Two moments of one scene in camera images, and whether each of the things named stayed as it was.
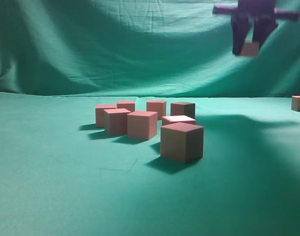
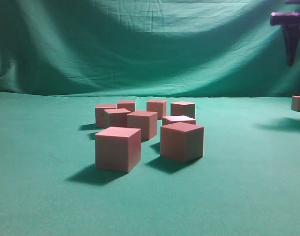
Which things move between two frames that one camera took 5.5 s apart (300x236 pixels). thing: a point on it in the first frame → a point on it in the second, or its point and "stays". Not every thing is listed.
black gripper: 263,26 → 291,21
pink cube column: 116,121 stays
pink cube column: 174,119 stays
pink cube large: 182,142 stays
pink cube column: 250,49 → 118,149
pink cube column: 130,105 stays
